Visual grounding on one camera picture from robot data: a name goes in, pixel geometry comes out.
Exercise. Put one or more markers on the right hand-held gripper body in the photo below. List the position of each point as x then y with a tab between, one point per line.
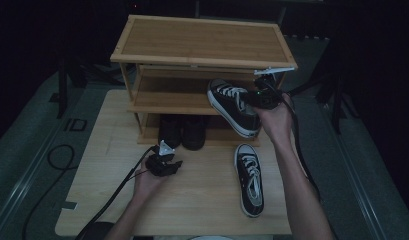
267	98

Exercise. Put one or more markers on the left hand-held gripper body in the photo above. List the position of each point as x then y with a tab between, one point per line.
158	165

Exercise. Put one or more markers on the black canvas sneaker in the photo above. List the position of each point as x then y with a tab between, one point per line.
232	108
247	150

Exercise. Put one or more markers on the black leather shoe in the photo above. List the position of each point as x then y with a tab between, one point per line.
170	133
193	135

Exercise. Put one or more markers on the wooden shoe rack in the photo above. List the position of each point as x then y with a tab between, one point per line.
198	40

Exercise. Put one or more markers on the person's left hand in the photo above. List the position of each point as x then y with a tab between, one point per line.
145	183

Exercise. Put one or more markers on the person's right hand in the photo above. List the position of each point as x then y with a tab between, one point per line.
277	123

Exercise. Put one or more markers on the black metal stand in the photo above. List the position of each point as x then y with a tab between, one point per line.
337	110
62	93

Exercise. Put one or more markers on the dark rounded object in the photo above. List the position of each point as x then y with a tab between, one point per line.
98	231

